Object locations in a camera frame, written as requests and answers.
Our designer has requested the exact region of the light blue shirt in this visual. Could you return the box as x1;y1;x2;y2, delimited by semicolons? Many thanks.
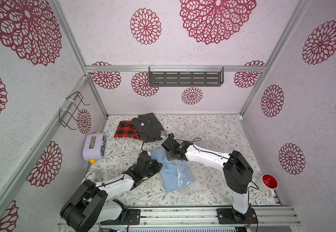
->
150;148;195;192

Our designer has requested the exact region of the clear plastic vacuum bag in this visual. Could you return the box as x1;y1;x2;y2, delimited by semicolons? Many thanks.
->
156;115;261;198

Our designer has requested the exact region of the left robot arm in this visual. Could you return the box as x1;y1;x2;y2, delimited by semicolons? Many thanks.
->
60;151;163;232

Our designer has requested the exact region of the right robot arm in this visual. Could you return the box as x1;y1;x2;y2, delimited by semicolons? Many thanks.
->
162;137;254;215

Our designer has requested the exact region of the dark grey folded shirt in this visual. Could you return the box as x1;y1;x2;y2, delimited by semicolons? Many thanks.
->
132;113;165;143

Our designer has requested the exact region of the red black plaid shirt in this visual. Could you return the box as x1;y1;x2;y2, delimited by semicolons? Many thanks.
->
114;120;142;141

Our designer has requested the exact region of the white analog alarm clock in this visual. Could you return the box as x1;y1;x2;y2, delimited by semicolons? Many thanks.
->
81;172;104;183

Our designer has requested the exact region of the white mug red inside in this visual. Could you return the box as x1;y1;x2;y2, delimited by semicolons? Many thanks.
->
256;174;279;198

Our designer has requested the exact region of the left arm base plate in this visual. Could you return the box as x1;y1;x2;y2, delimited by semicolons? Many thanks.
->
100;209;141;226

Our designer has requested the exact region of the dark grey wall shelf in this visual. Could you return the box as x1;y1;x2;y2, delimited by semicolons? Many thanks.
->
148;67;224;87

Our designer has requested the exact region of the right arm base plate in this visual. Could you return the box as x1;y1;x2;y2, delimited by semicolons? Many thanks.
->
216;207;259;225

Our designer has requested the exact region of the black wire wall rack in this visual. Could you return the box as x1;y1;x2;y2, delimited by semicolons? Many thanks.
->
58;91;90;131

